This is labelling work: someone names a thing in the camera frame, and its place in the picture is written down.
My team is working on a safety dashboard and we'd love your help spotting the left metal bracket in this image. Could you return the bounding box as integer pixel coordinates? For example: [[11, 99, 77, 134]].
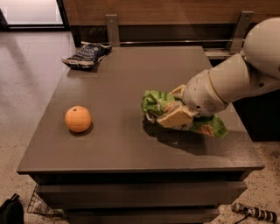
[[105, 14, 120, 47]]

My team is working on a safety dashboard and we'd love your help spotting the metal rail shelf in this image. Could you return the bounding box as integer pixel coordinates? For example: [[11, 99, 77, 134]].
[[119, 39, 244, 60]]

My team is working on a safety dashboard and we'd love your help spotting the green rice chip bag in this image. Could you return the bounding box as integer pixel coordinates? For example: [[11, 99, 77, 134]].
[[141, 90, 228, 137]]

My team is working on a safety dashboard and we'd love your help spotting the orange fruit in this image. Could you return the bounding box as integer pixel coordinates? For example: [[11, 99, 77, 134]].
[[65, 106, 92, 133]]

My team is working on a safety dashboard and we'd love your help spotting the right metal bracket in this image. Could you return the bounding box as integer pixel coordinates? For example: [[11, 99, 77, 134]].
[[226, 10, 255, 54]]

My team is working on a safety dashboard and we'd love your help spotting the black bag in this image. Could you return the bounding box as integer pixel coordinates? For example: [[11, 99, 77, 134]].
[[0, 193, 24, 224]]

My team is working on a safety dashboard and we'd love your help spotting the metal bracket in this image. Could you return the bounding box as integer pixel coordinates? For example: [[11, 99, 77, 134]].
[[226, 10, 255, 54], [105, 14, 120, 47]]

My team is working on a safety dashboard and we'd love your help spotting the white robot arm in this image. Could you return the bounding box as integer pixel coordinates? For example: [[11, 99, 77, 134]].
[[157, 17, 280, 128]]

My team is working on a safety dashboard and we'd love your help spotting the wire basket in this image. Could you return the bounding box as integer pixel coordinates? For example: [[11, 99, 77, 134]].
[[27, 185, 64, 218]]

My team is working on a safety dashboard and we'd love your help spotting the black white striped tool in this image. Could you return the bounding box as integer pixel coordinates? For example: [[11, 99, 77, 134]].
[[231, 203, 280, 224]]

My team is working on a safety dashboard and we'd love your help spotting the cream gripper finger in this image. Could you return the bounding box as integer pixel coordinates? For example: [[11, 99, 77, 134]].
[[170, 84, 186, 99], [157, 104, 199, 128]]

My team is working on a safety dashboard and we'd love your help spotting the blue chip bag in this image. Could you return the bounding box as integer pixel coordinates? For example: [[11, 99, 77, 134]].
[[61, 42, 112, 70]]

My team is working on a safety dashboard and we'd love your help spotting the grey drawer cabinet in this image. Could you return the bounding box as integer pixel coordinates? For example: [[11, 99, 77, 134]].
[[17, 46, 263, 224]]

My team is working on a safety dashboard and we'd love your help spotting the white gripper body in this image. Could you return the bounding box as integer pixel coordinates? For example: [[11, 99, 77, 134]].
[[182, 70, 228, 116]]

